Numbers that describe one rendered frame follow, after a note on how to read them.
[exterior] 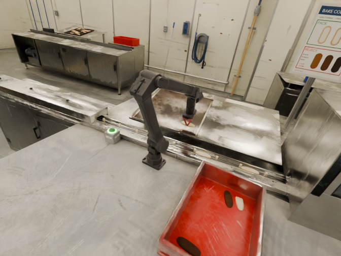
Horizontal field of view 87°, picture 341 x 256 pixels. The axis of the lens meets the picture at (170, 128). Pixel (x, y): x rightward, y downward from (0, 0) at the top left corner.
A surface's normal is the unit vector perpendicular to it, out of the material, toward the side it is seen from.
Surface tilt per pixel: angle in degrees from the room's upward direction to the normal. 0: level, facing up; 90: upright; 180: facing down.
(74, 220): 0
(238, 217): 0
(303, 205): 90
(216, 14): 90
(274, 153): 10
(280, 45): 90
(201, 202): 0
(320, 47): 90
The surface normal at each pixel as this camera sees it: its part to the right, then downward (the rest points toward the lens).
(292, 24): -0.38, 0.46
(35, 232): 0.11, -0.84
